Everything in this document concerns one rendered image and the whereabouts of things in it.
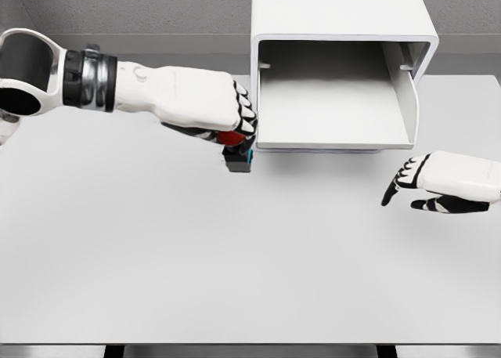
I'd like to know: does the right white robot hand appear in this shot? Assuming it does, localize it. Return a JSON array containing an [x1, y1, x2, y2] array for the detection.
[[380, 150, 501, 215]]

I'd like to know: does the red black load switch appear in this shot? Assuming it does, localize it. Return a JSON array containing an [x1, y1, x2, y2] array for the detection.
[[216, 131, 254, 175]]

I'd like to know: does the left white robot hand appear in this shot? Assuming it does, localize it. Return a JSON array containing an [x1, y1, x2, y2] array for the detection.
[[157, 67, 259, 143]]

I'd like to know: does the white tabletop storage cabinet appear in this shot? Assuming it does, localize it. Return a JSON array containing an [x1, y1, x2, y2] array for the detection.
[[250, 0, 440, 151]]

